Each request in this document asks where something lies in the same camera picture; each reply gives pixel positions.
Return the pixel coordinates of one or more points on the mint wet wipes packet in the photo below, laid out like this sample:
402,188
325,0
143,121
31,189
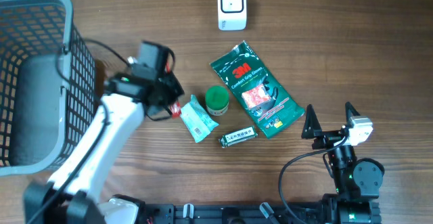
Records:
197,120

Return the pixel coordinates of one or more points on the dark green snack bar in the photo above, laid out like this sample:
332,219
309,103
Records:
239,136

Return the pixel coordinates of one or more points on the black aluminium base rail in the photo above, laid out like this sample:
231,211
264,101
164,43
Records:
309,212

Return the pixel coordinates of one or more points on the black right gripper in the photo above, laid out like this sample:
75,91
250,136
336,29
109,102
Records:
312,125

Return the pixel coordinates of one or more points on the red Nescafe sachet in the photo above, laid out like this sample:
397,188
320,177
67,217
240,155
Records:
175,110

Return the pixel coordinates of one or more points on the small orange white packet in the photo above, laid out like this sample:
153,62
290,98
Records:
256,96

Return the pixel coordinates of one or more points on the grey plastic basket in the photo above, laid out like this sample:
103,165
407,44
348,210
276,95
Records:
47,84

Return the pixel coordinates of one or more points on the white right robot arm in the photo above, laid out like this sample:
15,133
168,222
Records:
357,181

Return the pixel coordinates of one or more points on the green 3M gloves packet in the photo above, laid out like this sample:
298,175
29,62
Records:
241,70

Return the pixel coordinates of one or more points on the white barcode scanner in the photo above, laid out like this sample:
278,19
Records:
232,14

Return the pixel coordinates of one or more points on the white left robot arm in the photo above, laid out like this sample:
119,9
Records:
72,193

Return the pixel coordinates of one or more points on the green lid jar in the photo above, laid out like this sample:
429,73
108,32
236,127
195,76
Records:
217,100

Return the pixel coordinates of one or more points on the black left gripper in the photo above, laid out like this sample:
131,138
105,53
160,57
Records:
176,87

